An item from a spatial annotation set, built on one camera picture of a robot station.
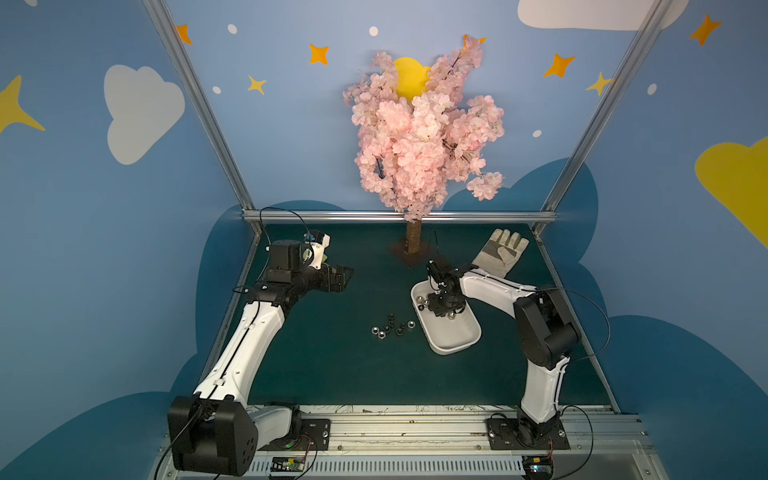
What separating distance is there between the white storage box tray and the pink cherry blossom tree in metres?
0.36

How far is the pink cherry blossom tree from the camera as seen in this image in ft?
2.06

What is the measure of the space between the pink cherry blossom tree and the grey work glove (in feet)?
1.51

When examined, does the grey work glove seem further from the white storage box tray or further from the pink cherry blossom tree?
the pink cherry blossom tree

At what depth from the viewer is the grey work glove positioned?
3.62 feet

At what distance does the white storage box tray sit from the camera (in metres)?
0.87

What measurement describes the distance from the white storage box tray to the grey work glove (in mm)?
244
